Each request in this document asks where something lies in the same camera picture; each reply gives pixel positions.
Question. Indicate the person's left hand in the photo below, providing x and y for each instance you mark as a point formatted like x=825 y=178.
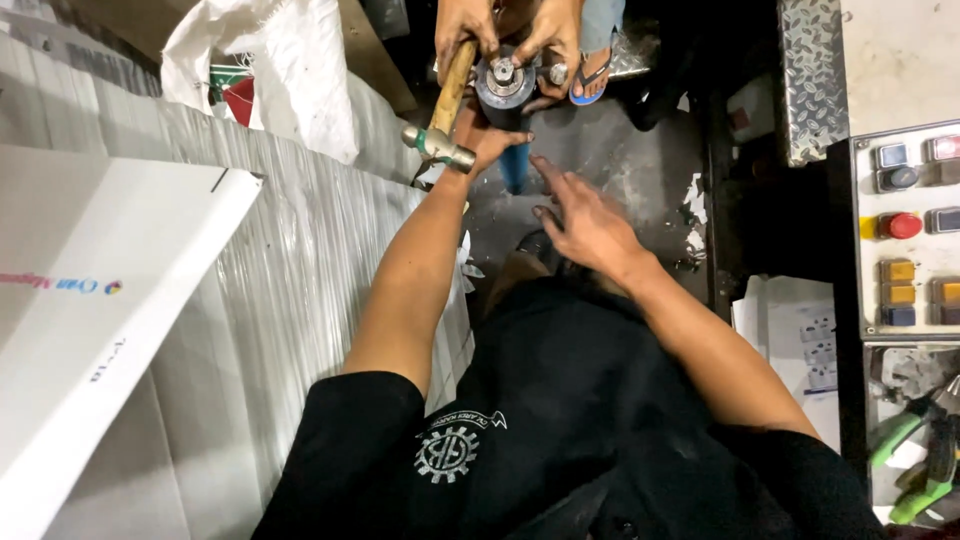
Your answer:
x=480 y=142

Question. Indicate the person's right hand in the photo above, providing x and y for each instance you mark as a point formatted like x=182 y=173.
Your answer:
x=596 y=229

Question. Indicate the black roller with metal shaft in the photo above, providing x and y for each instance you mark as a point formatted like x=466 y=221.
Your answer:
x=504 y=94

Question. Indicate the blue cylinder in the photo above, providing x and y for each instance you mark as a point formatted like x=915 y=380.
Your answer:
x=514 y=169

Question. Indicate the small metal cylinder part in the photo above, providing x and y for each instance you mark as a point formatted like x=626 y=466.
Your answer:
x=557 y=73

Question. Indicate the blue sandal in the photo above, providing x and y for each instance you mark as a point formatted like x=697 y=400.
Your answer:
x=586 y=94

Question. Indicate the person's black shirt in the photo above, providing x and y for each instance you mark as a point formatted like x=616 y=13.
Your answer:
x=570 y=420

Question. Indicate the white woven sack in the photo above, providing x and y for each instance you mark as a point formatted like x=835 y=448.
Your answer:
x=292 y=67

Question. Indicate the stack of corrugated cardboard sheets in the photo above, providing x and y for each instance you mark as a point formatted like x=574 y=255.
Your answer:
x=300 y=262

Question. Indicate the white paper sheets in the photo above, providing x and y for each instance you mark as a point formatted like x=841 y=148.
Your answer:
x=784 y=337

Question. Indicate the red green white packet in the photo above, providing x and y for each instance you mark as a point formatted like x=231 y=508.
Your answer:
x=238 y=97

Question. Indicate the diamond plate metal panel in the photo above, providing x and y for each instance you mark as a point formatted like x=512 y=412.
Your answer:
x=814 y=82

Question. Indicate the control panel with coloured buttons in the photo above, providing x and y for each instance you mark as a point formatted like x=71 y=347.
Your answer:
x=911 y=247

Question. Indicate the white machine cabinet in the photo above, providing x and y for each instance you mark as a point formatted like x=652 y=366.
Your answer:
x=900 y=60

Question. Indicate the white printed cardboard sheet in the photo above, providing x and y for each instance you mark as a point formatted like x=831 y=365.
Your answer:
x=97 y=300

